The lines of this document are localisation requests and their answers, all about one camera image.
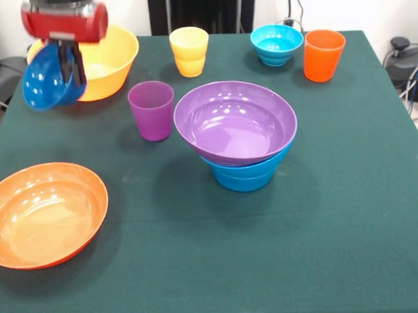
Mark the dark green tablecloth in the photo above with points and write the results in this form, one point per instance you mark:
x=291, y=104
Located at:
x=212, y=249

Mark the small cyan plastic bowl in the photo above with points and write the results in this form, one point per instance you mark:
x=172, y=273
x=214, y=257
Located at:
x=277, y=44

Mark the small dark blue bowl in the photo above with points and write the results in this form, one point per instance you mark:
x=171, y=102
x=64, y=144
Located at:
x=43, y=83

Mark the orange-red plastic cup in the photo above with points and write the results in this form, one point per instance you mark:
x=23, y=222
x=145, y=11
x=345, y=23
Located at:
x=324, y=59

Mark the purple plastic cup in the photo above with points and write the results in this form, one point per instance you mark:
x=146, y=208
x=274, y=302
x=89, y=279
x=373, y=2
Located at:
x=152, y=114

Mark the yellow plastic cup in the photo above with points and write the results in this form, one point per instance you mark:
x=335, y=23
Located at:
x=190, y=68
x=189, y=44

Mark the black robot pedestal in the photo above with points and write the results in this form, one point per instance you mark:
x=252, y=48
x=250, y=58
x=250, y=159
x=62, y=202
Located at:
x=204, y=12

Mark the large yellow plastic bowl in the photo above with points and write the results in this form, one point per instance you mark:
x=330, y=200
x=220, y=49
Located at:
x=109, y=57

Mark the large purple plastic bowl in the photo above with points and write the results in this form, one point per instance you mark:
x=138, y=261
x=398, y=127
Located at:
x=235, y=121

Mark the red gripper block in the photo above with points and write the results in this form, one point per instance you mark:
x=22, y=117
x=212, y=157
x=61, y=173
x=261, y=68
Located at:
x=63, y=26

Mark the medium light blue bowl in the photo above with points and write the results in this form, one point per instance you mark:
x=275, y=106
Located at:
x=244, y=171

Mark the orange shallow plastic bowl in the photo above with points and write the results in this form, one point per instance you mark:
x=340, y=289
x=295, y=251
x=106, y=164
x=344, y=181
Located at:
x=46, y=217

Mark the small light blue bowl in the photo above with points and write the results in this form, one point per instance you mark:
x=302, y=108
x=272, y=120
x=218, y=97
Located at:
x=244, y=186

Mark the black wall plug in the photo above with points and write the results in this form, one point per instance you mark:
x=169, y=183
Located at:
x=288, y=22

